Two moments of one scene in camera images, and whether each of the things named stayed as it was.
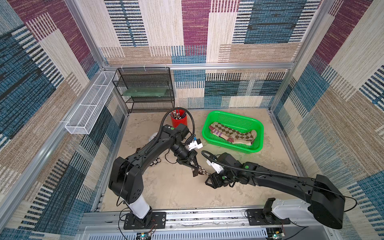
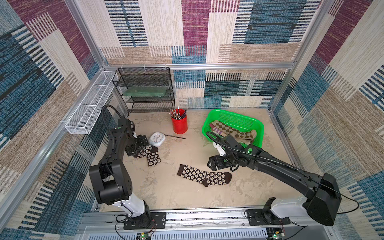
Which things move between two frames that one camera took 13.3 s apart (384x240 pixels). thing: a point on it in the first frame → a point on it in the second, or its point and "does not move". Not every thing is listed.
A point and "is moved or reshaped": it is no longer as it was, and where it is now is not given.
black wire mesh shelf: [145, 89] does not move
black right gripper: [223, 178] → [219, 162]
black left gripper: [189, 160] → [143, 142]
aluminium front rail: [311, 224] does not move
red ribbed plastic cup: [183, 120] does not move
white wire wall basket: [83, 119] does not move
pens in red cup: [177, 115] does not move
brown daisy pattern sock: [203, 171] is moved or reshaped
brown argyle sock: [250, 135] does not move
